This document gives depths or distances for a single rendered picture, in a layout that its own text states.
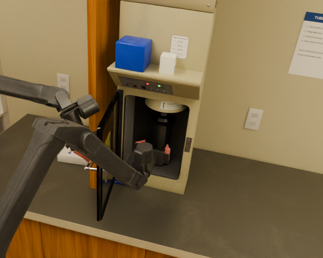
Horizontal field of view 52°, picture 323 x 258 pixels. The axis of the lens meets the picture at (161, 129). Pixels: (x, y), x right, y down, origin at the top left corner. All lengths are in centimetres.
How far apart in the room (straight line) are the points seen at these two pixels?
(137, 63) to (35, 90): 34
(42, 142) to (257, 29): 111
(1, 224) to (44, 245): 78
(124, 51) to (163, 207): 66
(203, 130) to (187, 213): 55
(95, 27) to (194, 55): 34
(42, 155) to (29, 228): 78
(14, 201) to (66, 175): 79
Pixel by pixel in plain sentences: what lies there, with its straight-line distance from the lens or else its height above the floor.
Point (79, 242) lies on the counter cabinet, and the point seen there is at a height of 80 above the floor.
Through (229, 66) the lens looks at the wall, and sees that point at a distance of 163.
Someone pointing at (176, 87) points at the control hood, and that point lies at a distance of 113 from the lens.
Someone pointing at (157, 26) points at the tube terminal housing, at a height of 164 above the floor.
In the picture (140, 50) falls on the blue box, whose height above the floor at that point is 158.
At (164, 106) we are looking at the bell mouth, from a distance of 129.
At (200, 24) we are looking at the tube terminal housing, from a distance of 115.
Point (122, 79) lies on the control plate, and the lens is 118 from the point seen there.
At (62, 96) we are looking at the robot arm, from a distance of 112.
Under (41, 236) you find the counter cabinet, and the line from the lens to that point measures 153.
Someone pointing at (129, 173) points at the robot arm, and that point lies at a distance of 109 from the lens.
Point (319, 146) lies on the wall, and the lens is 184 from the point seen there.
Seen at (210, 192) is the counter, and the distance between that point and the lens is 152.
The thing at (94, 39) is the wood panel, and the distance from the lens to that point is 116.
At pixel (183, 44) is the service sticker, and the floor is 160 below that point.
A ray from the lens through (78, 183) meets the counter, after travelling 151.
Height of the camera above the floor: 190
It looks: 30 degrees down
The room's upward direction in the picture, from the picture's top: 6 degrees clockwise
